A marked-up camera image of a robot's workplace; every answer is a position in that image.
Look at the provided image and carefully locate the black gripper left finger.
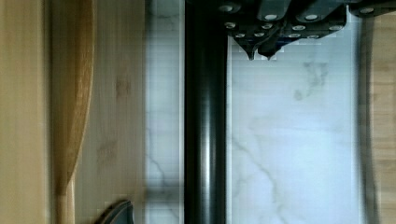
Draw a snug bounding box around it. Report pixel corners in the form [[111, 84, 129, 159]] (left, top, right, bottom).
[[218, 0, 282, 60]]

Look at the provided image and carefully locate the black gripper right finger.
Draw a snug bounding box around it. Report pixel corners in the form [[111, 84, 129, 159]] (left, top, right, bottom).
[[258, 0, 347, 59]]

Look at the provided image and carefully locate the wooden drawer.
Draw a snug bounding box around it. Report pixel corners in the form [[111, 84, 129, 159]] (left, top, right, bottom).
[[1, 0, 146, 224]]

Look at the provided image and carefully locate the wooden cutting board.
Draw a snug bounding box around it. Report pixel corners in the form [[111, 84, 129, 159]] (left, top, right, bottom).
[[359, 13, 396, 224]]

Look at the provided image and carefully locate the wooden spatula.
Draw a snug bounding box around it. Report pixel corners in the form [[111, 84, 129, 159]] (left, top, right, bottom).
[[51, 0, 95, 224]]

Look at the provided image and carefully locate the black drawer handle bar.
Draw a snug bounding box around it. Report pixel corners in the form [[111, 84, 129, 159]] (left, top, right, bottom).
[[184, 0, 227, 224]]

